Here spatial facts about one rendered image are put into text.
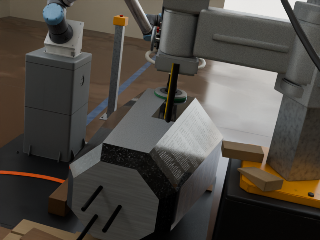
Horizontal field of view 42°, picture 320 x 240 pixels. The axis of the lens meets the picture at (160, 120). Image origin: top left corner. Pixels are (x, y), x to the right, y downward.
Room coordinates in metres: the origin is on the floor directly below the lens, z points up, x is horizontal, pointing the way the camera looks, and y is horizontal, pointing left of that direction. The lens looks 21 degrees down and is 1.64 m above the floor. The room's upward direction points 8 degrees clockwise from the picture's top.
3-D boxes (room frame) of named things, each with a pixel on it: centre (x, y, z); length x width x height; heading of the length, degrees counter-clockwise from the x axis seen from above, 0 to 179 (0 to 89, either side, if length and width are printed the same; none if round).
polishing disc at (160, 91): (2.64, -0.05, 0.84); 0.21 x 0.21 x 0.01
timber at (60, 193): (2.42, 0.55, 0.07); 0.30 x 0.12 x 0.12; 169
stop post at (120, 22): (4.17, 0.53, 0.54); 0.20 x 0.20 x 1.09; 81
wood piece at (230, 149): (1.92, -0.43, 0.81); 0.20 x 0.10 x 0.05; 89
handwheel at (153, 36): (2.52, 0.08, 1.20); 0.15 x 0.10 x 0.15; 0
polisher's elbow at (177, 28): (1.98, -0.04, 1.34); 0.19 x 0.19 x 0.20
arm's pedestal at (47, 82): (3.24, 0.86, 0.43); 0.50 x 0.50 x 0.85; 82
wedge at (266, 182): (1.69, -0.48, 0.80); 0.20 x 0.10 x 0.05; 28
